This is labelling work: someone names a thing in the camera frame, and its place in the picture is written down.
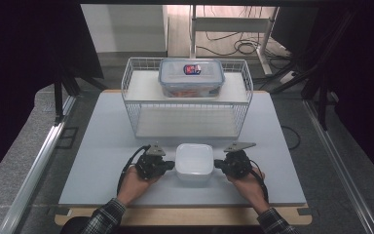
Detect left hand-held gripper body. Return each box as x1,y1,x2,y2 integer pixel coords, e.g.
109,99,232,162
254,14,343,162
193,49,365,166
135,144,167,180

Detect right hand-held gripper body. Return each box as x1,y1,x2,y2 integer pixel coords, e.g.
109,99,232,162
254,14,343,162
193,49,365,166
223,141,257,178

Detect white square plastic bowl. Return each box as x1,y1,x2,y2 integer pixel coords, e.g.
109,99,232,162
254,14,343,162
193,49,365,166
174,142,215,182

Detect white wire shelf rack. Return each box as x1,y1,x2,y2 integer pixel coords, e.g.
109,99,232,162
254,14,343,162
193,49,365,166
121,57,254,140

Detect clear lidded food container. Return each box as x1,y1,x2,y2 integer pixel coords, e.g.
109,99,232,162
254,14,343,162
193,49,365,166
158,58,226,98

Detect person's left hand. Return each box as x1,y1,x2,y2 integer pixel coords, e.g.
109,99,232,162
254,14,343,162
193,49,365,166
116,165,161,207

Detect person's right hand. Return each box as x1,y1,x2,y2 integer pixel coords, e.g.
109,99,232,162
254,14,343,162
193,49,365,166
226,169,271,215

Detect wooden table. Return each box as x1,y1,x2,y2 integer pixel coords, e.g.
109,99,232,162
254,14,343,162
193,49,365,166
54,89,313,227

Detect light grey table mat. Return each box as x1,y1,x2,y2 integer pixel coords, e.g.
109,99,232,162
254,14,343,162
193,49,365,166
57,91,307,208

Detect white power strip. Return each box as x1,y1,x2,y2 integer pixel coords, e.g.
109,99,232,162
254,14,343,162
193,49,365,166
279,70,298,84

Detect black metal stand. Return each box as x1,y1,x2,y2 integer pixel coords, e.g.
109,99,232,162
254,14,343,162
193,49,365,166
269,9,362,132
53,62,109,127

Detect white cabinet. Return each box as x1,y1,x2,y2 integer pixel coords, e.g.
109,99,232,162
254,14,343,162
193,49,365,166
80,3,169,59

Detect black curtain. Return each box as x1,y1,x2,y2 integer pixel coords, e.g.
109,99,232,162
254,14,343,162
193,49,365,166
0,0,104,190
316,0,374,183

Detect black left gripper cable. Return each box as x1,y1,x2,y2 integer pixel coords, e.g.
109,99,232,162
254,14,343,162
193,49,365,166
116,144,152,196

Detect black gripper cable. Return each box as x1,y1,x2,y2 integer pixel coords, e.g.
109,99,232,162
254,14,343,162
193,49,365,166
247,159,270,203
116,144,152,196

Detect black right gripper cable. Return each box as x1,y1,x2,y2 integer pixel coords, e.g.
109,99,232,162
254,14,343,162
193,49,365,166
247,159,270,203

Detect black looped floor cable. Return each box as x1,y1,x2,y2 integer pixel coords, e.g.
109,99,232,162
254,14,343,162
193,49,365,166
280,125,302,151

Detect aluminium floor rail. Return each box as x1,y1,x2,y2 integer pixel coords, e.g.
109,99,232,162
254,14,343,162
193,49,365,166
302,98,374,234
0,96,78,234

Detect tangled black floor cables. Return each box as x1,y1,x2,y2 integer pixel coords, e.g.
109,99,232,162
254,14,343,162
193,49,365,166
196,5,290,59

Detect white desk frame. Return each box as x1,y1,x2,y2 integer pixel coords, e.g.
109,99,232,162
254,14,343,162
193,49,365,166
189,4,281,77

